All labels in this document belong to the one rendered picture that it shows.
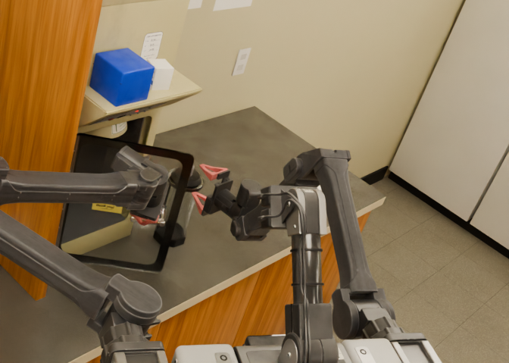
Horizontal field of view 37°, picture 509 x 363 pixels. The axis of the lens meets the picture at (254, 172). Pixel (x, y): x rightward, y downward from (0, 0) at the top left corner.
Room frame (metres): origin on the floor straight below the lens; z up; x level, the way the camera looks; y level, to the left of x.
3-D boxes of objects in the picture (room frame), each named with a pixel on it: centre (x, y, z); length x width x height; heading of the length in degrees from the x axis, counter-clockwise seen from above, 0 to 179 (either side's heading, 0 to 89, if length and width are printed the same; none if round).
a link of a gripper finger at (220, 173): (1.83, 0.11, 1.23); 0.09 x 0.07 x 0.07; 58
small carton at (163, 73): (1.71, 0.30, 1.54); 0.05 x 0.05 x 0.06; 44
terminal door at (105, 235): (1.61, 0.30, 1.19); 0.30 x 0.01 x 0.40; 107
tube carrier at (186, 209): (1.89, 0.18, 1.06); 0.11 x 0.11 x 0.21
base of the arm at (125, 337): (0.89, 0.10, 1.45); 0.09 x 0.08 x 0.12; 118
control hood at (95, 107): (1.67, 0.33, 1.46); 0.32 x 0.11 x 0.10; 149
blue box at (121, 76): (1.60, 0.37, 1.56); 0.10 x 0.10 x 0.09; 59
